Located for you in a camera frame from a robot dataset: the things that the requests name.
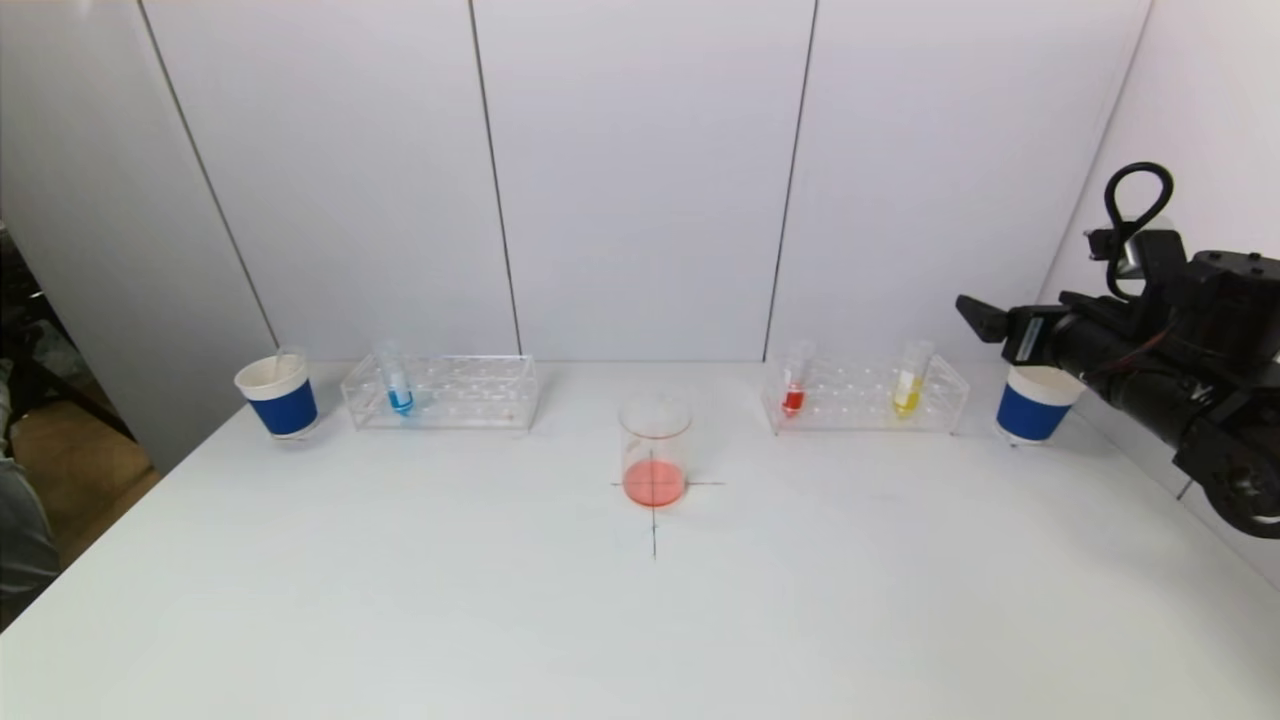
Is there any test tube with blue pigment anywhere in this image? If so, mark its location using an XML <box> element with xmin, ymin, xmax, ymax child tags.
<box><xmin>376</xmin><ymin>340</ymin><xmax>416</xmax><ymax>417</ymax></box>

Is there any test tube with yellow pigment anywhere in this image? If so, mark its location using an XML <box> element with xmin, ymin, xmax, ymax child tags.
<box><xmin>893</xmin><ymin>340</ymin><xmax>935</xmax><ymax>418</ymax></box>

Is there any black looped camera cable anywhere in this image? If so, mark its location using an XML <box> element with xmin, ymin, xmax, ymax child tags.
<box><xmin>1103</xmin><ymin>162</ymin><xmax>1176</xmax><ymax>301</ymax></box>

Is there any blue white paper cup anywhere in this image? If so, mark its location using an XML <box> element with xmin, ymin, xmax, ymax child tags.
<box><xmin>234</xmin><ymin>354</ymin><xmax>321</xmax><ymax>441</ymax></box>
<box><xmin>996</xmin><ymin>364</ymin><xmax>1087</xmax><ymax>446</ymax></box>

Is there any dark tripod stand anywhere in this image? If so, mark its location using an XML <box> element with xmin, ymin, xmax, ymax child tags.
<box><xmin>0</xmin><ymin>225</ymin><xmax>136</xmax><ymax>446</ymax></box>

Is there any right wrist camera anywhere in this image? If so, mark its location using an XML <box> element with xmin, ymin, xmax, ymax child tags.
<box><xmin>1088</xmin><ymin>228</ymin><xmax>1186</xmax><ymax>301</ymax></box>

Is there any clear acrylic test tube rack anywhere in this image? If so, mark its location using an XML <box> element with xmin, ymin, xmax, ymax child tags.
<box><xmin>762</xmin><ymin>350</ymin><xmax>971</xmax><ymax>436</ymax></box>
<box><xmin>342</xmin><ymin>355</ymin><xmax>541</xmax><ymax>434</ymax></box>

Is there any test tube with red pigment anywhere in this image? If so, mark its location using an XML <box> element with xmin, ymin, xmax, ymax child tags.
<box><xmin>782</xmin><ymin>340</ymin><xmax>816</xmax><ymax>416</ymax></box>

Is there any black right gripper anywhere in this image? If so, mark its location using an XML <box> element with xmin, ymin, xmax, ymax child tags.
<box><xmin>955</xmin><ymin>294</ymin><xmax>1125</xmax><ymax>394</ymax></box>

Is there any clear glass beaker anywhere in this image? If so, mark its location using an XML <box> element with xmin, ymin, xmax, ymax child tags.
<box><xmin>618</xmin><ymin>395</ymin><xmax>693</xmax><ymax>509</ymax></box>

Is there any grey blue cloth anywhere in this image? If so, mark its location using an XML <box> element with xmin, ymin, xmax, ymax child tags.
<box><xmin>0</xmin><ymin>460</ymin><xmax>61</xmax><ymax>601</ymax></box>

